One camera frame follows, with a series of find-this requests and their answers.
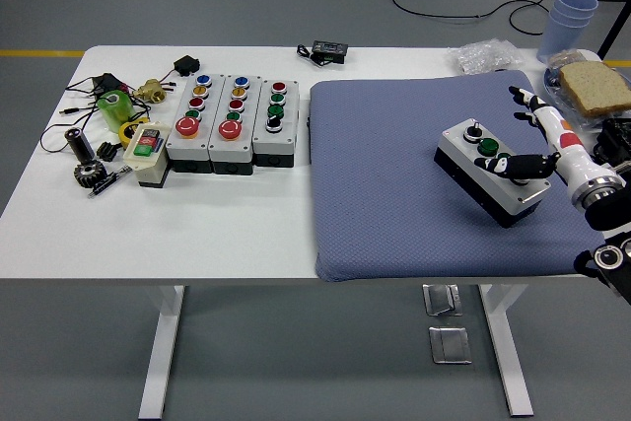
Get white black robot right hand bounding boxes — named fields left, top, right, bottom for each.
left=473, top=86, right=617, bottom=198

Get grey four-button control box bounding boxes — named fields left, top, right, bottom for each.
left=252, top=78, right=301, bottom=169
left=433, top=118, right=552, bottom=229

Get grey five-button control box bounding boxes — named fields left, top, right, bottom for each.
left=208, top=74, right=265, bottom=176
left=165, top=73, right=226, bottom=175

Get black mechanical device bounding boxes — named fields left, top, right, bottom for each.
left=589, top=117, right=631, bottom=169

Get white bread slice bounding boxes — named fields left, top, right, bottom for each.
left=558, top=60, right=631, bottom=118

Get stacked blue plastic cups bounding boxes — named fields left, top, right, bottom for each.
left=535, top=0, right=600, bottom=66

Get clear plastic bag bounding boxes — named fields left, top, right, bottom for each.
left=447, top=38, right=524, bottom=76

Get black metal stand leg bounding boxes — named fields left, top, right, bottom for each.
left=596, top=0, right=631, bottom=60

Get blue-grey quilted mat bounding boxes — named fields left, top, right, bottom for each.
left=309, top=69, right=607, bottom=283

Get open metal floor socket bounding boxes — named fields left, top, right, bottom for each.
left=422, top=284, right=464, bottom=317

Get white table leg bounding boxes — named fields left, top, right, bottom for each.
left=476, top=283, right=535, bottom=417
left=137, top=285, right=187, bottom=420

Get closed metal floor socket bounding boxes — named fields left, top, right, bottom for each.
left=428, top=325, right=473, bottom=366

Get black digital display module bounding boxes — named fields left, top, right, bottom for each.
left=297, top=39, right=350, bottom=67

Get black servo motor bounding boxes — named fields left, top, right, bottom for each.
left=173, top=55, right=202, bottom=78

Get brass valve fitting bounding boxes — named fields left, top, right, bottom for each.
left=133, top=77, right=170, bottom=104

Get yellow tape roll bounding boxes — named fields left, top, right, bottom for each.
left=118, top=118, right=150, bottom=149

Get green translucent film roll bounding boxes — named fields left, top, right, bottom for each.
left=97, top=89, right=137, bottom=134

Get small black toothed part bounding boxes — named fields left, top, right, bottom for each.
left=95, top=141, right=123, bottom=162

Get black power adapter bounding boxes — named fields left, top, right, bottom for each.
left=93, top=73, right=130, bottom=97

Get slim metal hand tool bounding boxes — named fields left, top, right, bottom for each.
left=87, top=167, right=132, bottom=199

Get large black gear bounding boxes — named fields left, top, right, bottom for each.
left=73, top=161, right=108, bottom=189

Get black metal cylinder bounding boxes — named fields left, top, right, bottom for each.
left=65, top=127, right=96, bottom=165

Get white red-green switch box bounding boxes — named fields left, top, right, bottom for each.
left=121, top=120, right=173, bottom=189

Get black jack plug cable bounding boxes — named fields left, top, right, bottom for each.
left=58, top=76, right=107, bottom=117

